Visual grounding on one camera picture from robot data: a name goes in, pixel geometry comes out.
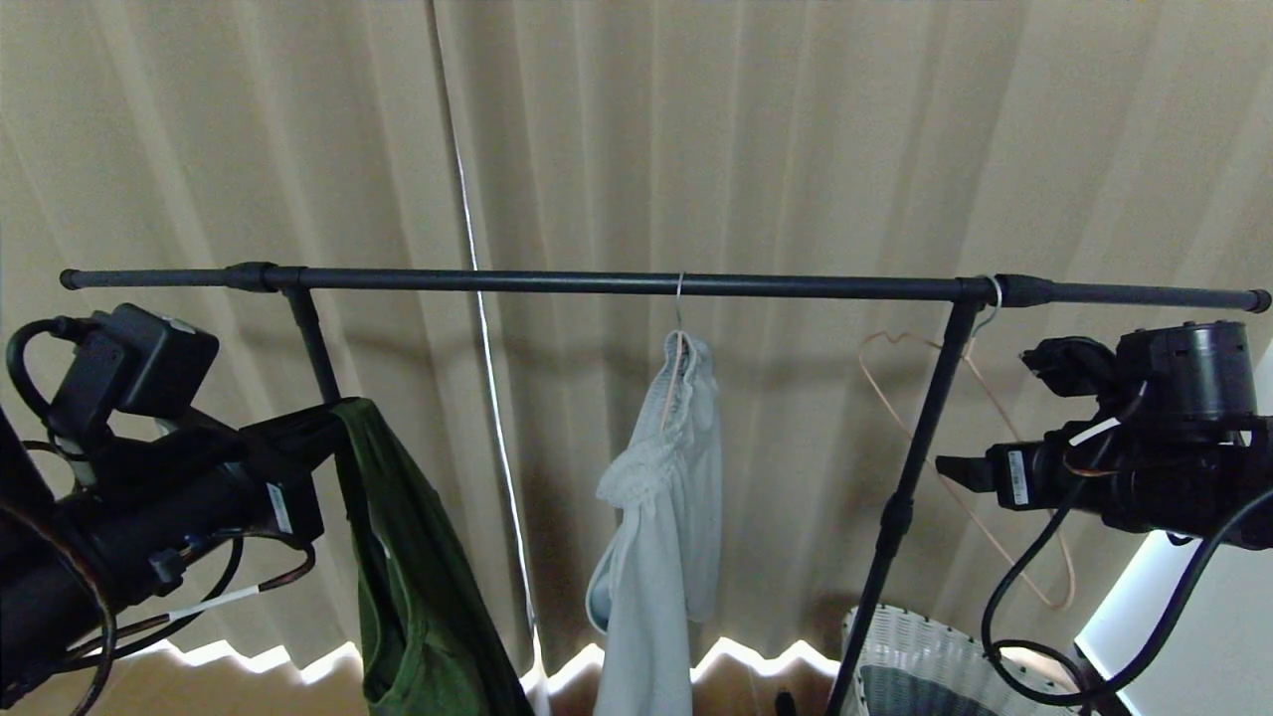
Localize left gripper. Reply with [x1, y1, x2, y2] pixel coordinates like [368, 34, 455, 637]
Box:
[70, 403, 349, 608]

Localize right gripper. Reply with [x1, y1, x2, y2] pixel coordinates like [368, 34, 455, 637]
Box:
[985, 438, 1273, 548]

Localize pink clothes hanger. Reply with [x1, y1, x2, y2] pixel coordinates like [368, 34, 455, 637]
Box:
[658, 273, 694, 434]
[858, 278, 1077, 611]

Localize green garment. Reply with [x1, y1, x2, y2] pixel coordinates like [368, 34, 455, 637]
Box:
[331, 398, 533, 716]

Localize pale grey shorts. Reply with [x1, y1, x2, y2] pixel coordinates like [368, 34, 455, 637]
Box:
[585, 331, 724, 716]

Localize white laundry basket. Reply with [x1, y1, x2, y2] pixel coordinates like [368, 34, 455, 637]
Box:
[840, 605, 1085, 716]

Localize black clothes rack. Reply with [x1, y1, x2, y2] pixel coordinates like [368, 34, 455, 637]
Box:
[60, 262, 1272, 716]

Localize beige curtain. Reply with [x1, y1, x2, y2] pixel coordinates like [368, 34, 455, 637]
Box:
[0, 0, 1273, 677]

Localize black cable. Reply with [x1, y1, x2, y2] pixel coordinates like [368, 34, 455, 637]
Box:
[982, 438, 1273, 707]
[70, 537, 246, 659]

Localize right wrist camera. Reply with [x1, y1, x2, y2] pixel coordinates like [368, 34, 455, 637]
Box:
[1019, 336, 1120, 399]

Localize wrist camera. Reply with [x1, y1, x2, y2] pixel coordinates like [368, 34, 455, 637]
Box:
[1019, 336, 1120, 399]
[5, 303, 220, 453]

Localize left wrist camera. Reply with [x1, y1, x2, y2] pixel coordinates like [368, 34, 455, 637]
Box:
[5, 303, 220, 453]

